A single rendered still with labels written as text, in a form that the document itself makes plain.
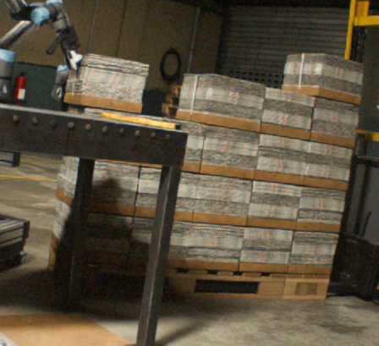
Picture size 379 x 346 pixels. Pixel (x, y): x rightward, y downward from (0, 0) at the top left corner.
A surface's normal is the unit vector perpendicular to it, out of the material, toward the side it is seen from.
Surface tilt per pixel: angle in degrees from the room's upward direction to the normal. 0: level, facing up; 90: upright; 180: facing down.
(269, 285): 90
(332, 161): 90
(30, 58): 90
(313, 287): 90
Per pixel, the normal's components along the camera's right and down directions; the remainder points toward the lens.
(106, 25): 0.67, 0.15
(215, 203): 0.38, 0.11
